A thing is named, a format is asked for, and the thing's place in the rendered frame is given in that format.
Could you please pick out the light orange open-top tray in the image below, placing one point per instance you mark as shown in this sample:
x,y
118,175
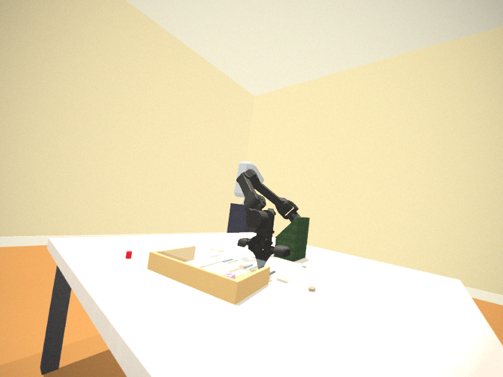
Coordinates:
x,y
225,275

